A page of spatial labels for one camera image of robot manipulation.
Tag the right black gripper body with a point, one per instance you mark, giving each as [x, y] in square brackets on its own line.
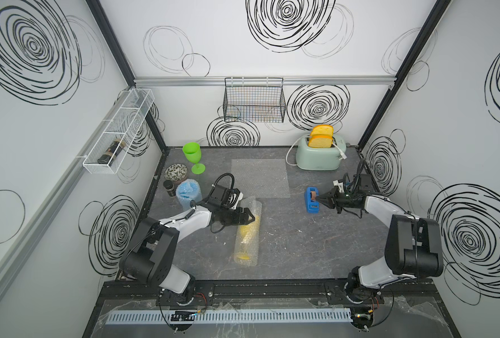
[343, 201]

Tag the bubble wrap sheet stack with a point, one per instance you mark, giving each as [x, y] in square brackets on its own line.
[261, 178]

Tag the front toast slice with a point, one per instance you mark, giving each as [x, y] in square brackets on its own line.
[320, 141]

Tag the blue tape dispenser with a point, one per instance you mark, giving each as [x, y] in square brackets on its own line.
[312, 205]

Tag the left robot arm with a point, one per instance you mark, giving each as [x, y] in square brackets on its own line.
[149, 255]

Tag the yellow plastic wine glass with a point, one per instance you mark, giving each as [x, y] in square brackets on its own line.
[247, 243]

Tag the mint green toaster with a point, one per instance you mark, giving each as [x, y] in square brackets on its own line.
[324, 159]

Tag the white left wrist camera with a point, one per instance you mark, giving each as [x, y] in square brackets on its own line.
[235, 197]

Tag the white wire shelf basket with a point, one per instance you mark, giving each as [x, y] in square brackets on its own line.
[128, 123]

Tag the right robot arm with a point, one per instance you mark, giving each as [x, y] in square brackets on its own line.
[413, 244]

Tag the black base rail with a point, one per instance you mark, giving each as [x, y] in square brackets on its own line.
[209, 292]

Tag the dark spice bottle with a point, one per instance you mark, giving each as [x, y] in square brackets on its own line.
[170, 188]

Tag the black wire basket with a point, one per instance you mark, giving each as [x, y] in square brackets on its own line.
[254, 99]

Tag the patterned small bowl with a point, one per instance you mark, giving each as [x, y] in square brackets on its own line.
[176, 173]

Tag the back toast slice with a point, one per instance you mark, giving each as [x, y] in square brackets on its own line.
[322, 130]

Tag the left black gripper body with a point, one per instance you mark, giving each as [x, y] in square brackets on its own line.
[229, 216]

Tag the white slotted cable duct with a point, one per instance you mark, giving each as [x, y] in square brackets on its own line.
[236, 316]

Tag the green plastic wine glass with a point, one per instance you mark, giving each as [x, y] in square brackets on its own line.
[192, 152]

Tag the toast slice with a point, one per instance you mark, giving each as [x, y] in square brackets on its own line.
[320, 141]
[322, 130]

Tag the dark bottle in shelf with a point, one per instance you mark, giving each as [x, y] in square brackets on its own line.
[114, 149]

